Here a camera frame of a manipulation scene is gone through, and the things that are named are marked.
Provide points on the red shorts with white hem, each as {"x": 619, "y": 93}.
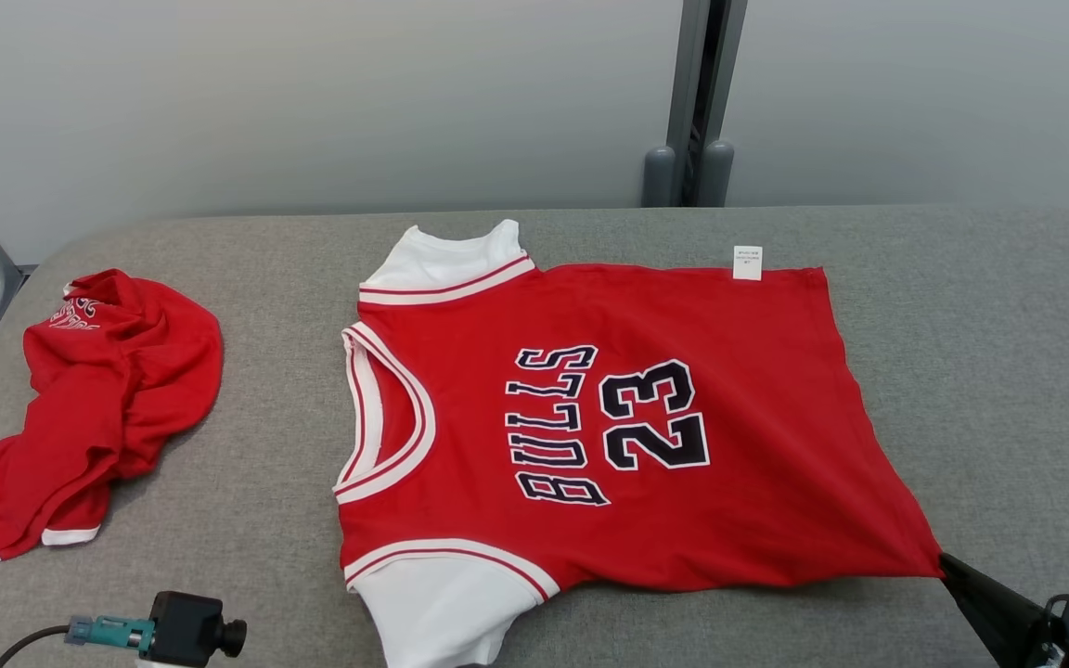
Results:
{"x": 117, "y": 390}

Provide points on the red Bulls 23 jersey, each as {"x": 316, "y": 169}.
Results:
{"x": 683, "y": 325}

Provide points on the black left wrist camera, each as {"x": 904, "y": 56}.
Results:
{"x": 186, "y": 629}

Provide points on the grey partition post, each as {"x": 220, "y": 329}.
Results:
{"x": 697, "y": 93}

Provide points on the teal left camera connector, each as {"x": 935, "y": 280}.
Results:
{"x": 112, "y": 633}

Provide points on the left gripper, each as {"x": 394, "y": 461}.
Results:
{"x": 173, "y": 664}

